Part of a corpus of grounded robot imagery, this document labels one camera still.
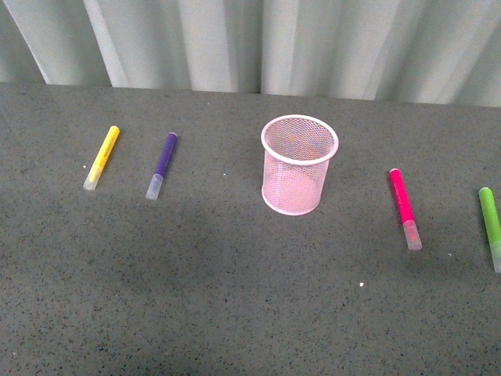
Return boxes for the purple marker pen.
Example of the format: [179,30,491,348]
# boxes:
[146,132,178,201]

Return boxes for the pink marker pen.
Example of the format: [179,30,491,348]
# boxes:
[388,168,422,251]

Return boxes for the pink mesh pen cup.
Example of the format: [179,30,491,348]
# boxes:
[261,114,339,215]

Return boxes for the yellow highlighter pen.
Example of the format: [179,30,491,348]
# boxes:
[83,125,121,190]

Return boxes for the white pleated curtain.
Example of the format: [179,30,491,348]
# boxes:
[1,1,500,107]

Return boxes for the green marker pen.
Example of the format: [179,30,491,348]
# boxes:
[478,187,500,273]

